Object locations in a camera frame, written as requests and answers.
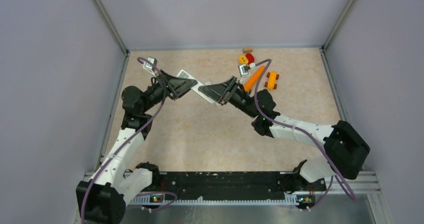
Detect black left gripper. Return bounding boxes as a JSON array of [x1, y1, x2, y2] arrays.
[[140, 68, 196, 112]]

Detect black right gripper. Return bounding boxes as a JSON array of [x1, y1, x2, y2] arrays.
[[199, 76, 259, 119]]

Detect white remote control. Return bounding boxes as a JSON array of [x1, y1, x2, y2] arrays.
[[176, 69, 216, 105]]

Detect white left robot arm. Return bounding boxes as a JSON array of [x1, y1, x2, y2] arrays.
[[76, 71, 198, 224]]

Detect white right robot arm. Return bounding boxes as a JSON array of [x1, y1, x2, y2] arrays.
[[198, 77, 370, 190]]

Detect orange toy microphone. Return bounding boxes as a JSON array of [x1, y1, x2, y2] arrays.
[[243, 66, 265, 93]]

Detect yellow round toy block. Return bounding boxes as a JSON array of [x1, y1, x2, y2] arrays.
[[238, 55, 249, 65]]

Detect red round toy block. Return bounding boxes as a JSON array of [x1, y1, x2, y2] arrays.
[[245, 53, 255, 64]]

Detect small wooden block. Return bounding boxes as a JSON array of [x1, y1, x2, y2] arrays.
[[242, 47, 253, 54]]

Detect yellow toy car red wheels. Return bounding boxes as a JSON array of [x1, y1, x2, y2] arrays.
[[264, 71, 280, 90]]

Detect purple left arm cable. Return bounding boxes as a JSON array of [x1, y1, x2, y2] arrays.
[[80, 57, 178, 224]]

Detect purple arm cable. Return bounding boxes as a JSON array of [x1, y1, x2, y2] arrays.
[[80, 57, 178, 224], [253, 58, 357, 212]]

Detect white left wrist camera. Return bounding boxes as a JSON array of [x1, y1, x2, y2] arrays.
[[143, 57, 158, 77]]

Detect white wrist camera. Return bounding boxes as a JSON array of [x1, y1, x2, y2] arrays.
[[143, 57, 158, 77], [238, 63, 256, 82]]

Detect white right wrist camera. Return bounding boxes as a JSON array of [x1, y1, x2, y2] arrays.
[[238, 63, 256, 82]]

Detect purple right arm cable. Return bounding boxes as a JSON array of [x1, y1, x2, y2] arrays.
[[253, 58, 357, 212]]

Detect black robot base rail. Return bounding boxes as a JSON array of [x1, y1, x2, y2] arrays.
[[131, 172, 326, 209]]

